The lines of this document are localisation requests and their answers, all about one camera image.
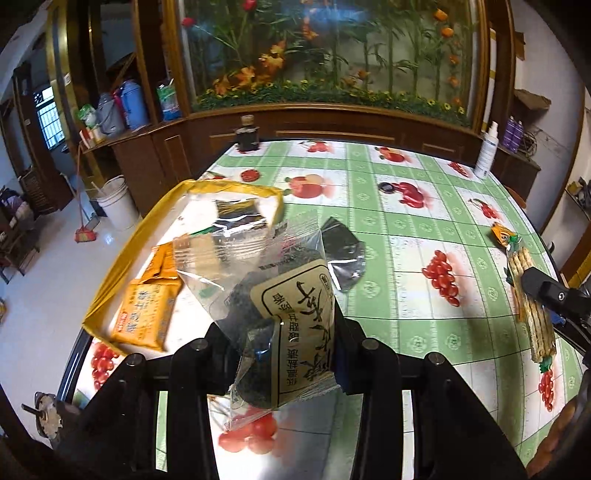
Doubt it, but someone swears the clear bag of dark snack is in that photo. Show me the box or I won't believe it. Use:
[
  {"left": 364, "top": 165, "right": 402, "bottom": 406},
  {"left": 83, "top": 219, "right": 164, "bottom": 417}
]
[{"left": 174, "top": 208, "right": 345, "bottom": 428}]

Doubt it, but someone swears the white plastic bucket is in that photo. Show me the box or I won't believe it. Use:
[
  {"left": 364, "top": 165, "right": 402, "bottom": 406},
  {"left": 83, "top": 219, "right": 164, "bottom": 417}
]
[{"left": 96, "top": 175, "right": 141, "bottom": 230}]

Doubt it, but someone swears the yellow green cracker packet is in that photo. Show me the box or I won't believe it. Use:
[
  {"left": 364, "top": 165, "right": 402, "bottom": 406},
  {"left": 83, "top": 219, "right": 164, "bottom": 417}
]
[{"left": 173, "top": 233, "right": 218, "bottom": 278}]

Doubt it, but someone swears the clear green-ended cracker packet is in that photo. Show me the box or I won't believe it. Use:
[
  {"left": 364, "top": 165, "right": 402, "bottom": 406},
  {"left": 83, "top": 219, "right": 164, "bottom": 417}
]
[{"left": 505, "top": 235, "right": 557, "bottom": 372}]

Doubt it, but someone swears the grey thermos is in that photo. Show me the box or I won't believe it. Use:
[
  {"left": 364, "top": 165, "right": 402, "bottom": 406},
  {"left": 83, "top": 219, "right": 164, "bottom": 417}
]
[{"left": 98, "top": 92, "right": 125, "bottom": 137}]

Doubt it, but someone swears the person's right hand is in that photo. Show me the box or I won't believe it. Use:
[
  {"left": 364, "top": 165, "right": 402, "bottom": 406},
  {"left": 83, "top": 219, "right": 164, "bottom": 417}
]
[{"left": 526, "top": 392, "right": 591, "bottom": 468}]

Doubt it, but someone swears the dark glass bottle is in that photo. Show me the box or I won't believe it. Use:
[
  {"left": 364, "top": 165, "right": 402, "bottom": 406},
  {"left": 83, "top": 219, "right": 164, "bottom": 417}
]
[{"left": 235, "top": 115, "right": 260, "bottom": 153}]

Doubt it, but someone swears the small orange snack packet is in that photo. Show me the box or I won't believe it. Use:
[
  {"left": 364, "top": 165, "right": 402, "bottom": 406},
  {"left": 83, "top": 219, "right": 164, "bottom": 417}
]
[{"left": 151, "top": 244, "right": 180, "bottom": 280}]

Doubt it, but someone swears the orange triangular snack packet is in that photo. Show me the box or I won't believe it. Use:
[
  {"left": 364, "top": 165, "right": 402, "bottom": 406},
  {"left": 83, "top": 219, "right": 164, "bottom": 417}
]
[{"left": 492, "top": 222, "right": 520, "bottom": 250}]

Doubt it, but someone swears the blue thermos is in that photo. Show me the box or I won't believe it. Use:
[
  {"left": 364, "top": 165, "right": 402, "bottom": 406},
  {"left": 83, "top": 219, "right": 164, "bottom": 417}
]
[{"left": 121, "top": 80, "right": 149, "bottom": 131}]

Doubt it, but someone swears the red broom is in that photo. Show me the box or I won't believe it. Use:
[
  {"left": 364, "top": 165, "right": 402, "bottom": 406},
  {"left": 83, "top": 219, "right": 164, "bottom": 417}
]
[{"left": 74, "top": 143, "right": 99, "bottom": 243}]

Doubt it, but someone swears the brown wooden cabinet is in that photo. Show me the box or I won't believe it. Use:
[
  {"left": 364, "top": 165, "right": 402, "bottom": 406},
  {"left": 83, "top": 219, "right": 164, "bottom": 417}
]
[{"left": 78, "top": 0, "right": 541, "bottom": 217}]

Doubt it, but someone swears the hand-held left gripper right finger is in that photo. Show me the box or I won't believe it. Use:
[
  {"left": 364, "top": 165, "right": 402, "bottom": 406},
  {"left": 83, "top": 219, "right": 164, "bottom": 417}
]
[{"left": 332, "top": 318, "right": 527, "bottom": 480}]

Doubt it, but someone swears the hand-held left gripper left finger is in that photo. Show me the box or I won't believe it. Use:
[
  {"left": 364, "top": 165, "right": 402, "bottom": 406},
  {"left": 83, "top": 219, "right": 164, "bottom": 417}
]
[{"left": 55, "top": 323, "right": 242, "bottom": 480}]

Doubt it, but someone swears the yellow-edged white tray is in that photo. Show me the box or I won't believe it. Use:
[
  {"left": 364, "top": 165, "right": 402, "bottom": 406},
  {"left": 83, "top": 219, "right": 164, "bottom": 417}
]
[{"left": 82, "top": 179, "right": 284, "bottom": 356}]

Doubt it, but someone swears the brown flat object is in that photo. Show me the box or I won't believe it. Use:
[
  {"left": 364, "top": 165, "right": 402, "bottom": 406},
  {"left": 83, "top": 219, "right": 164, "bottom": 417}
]
[{"left": 515, "top": 89, "right": 551, "bottom": 110}]

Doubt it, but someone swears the green white plastic bag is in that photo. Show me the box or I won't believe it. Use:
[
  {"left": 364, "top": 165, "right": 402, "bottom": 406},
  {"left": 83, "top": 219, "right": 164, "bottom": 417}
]
[{"left": 156, "top": 80, "right": 182, "bottom": 121}]

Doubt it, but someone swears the crumpled silver foil packet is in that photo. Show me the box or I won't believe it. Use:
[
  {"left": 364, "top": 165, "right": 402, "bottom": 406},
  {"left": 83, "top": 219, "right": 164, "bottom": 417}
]
[{"left": 321, "top": 217, "right": 368, "bottom": 294}]

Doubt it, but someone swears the large orange biscuit packet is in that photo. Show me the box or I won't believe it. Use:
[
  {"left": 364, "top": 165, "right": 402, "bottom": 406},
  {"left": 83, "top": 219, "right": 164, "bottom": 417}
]
[{"left": 111, "top": 279, "right": 183, "bottom": 354}]

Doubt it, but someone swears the white spray bottle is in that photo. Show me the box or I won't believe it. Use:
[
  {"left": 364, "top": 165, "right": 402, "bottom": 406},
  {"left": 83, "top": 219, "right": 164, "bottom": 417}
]
[{"left": 475, "top": 121, "right": 499, "bottom": 180}]

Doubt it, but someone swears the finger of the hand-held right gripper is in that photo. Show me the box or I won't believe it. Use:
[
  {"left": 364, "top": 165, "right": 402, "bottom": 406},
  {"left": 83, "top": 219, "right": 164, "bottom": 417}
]
[{"left": 522, "top": 268, "right": 591, "bottom": 321}]

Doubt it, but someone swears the artificial flower display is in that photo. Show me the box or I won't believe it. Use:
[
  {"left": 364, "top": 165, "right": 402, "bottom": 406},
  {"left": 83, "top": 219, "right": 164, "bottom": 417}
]
[{"left": 185, "top": 0, "right": 476, "bottom": 127}]

